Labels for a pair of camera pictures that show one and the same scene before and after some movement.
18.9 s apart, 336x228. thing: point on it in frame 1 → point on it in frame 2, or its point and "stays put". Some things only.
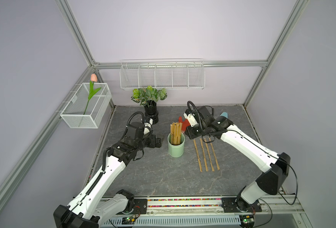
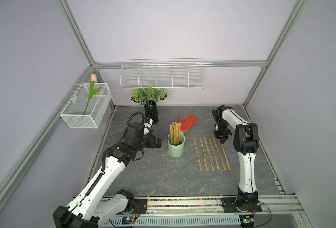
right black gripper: x=190 y=132 → x=221 y=137
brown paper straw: x=198 y=156 stays put
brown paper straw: x=208 y=153 stays put
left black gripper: x=152 y=144 stays put
